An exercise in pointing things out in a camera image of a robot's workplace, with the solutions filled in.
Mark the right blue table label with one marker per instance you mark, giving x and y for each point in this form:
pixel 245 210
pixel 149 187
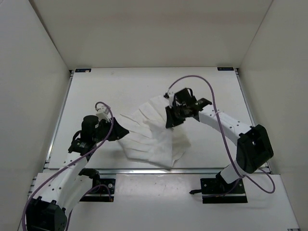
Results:
pixel 225 68

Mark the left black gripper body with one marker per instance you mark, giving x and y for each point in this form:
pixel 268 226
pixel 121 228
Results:
pixel 105 127

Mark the blue table label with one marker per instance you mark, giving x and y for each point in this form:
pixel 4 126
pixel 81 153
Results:
pixel 82 70
pixel 225 68

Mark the left blue table label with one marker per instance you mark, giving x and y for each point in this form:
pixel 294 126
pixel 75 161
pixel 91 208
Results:
pixel 82 70

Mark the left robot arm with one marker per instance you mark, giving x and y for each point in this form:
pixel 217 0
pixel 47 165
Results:
pixel 50 206

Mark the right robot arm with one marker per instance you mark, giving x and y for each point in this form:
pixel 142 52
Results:
pixel 253 147

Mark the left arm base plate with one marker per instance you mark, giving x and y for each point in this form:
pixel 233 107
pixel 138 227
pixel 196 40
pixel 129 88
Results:
pixel 103 191

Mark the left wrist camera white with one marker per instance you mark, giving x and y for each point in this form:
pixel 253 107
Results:
pixel 102 113

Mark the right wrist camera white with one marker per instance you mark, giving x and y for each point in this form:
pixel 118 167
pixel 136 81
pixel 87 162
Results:
pixel 169 96

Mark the white pleated skirt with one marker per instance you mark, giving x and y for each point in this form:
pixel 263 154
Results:
pixel 149 140

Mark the aluminium table front rail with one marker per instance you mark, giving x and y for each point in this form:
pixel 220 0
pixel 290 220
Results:
pixel 113 171

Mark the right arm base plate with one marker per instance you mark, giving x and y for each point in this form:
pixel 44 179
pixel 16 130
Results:
pixel 214 192

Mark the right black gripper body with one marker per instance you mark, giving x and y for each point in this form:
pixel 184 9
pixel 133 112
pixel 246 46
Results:
pixel 181 109

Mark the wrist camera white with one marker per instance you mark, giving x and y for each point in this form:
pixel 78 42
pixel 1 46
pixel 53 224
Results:
pixel 102 113
pixel 169 96

